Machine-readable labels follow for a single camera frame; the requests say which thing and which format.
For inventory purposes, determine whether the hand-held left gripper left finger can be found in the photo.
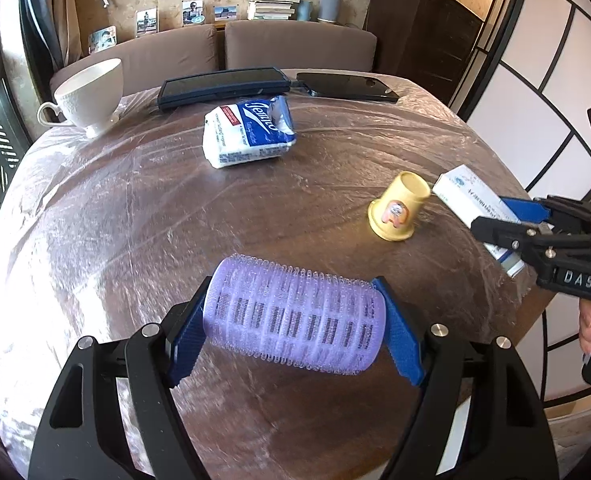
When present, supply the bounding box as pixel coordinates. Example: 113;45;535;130
28;276;215;480

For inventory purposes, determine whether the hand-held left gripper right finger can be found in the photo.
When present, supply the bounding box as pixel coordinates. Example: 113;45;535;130
372;276;559;480

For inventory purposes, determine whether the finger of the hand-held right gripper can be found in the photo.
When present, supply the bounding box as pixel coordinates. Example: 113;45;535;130
503;195;591;234
470;214;591;272

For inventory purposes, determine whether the white cardboard box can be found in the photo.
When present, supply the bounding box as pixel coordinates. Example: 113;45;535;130
433;164;526;278

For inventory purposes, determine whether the purple hair roller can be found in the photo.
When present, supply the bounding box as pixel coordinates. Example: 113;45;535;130
202;254;389;377

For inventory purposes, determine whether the person's right hand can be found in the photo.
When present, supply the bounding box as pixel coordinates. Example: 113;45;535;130
577;300;591;357

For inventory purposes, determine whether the white panel sliding door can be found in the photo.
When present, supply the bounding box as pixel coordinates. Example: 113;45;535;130
448;0;591;411

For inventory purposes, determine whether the small yellow cup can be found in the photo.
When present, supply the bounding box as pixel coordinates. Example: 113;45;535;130
367;171;432;242

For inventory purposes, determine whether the dark wooden cabinet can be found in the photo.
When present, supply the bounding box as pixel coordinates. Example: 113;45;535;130
364;0;485;108

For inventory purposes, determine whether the soft tissue packet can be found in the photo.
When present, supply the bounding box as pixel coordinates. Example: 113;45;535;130
203;95;297;169

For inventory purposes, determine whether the black smartphone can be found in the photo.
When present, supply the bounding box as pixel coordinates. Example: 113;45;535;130
295;72;400;103

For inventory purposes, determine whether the dark blue flat case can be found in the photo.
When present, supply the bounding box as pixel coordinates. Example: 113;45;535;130
157;66;291;112

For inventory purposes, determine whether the white porcelain teacup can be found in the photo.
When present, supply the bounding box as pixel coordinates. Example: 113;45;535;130
36;58;125;138

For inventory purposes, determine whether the large grey cylindrical cup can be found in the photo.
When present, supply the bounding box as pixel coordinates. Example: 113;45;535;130
318;0;341;25

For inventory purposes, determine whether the brown fabric sofa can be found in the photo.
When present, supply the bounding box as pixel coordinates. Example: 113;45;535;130
50;21;379;96

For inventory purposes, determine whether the stack of books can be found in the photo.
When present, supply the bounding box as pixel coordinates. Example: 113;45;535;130
246;0;301;22

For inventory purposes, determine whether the beige curtain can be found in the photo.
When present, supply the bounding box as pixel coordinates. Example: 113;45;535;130
20;0;86;91

